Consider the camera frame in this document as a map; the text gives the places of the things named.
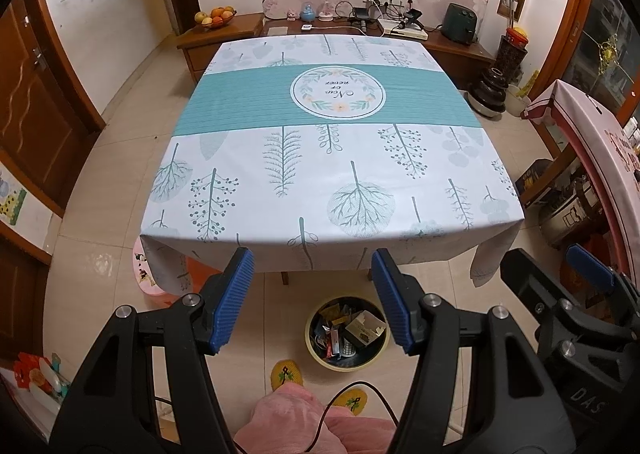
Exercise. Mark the white set-top box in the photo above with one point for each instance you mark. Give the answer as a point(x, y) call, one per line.
point(400, 30)

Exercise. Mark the long wooden television bench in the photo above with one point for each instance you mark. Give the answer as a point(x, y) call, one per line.
point(465, 52)

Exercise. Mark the table with light blue cloth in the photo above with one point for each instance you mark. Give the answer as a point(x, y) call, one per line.
point(240, 99)

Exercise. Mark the person's pink trousers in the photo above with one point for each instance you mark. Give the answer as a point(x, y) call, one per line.
point(290, 424)

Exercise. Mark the fruit bowl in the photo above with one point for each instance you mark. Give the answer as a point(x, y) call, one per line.
point(215, 18)

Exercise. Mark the yellow crochet slipper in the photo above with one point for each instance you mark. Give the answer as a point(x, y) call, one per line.
point(352, 401)
point(287, 375)

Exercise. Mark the red and white plastic items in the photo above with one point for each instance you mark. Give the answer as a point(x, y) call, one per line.
point(40, 376)

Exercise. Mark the wooden framed glass door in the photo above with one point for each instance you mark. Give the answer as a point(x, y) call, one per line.
point(590, 34)

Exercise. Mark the blue snow globe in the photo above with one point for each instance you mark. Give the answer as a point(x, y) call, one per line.
point(308, 14)

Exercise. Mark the black bin with yellow rim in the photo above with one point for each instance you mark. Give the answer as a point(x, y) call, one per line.
point(320, 359)

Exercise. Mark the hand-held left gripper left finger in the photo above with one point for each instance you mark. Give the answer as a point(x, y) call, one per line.
point(232, 299)

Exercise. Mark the pink ornament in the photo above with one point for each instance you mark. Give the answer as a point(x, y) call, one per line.
point(327, 12)

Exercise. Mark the pink child stool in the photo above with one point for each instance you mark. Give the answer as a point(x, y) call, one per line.
point(147, 269)

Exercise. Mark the dark cardboard box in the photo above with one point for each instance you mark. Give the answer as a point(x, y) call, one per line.
point(532, 184)

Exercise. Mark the white bucket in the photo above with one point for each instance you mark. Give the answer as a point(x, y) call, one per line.
point(517, 102)

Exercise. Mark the flat grey box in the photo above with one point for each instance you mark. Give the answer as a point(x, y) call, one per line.
point(278, 30)

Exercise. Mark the dark tall stand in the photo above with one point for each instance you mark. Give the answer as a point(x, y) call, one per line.
point(512, 62)

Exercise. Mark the wooden side cabinet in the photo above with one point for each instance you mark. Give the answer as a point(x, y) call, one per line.
point(205, 47)

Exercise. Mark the dark green toaster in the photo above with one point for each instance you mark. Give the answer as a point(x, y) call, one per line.
point(460, 24)

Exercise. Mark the gold hanging ornament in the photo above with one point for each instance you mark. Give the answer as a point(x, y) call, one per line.
point(609, 49)

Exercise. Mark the colourful wall chart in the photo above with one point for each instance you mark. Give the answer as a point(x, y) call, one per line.
point(12, 196)

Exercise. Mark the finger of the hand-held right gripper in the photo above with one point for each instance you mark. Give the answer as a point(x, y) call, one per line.
point(590, 266)
point(530, 279)

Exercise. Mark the colourful small boxes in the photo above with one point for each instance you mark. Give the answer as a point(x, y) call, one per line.
point(634, 134)

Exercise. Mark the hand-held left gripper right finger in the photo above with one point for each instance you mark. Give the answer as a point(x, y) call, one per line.
point(392, 304)

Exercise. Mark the dark brown stacked pot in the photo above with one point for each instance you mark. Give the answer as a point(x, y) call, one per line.
point(490, 94)

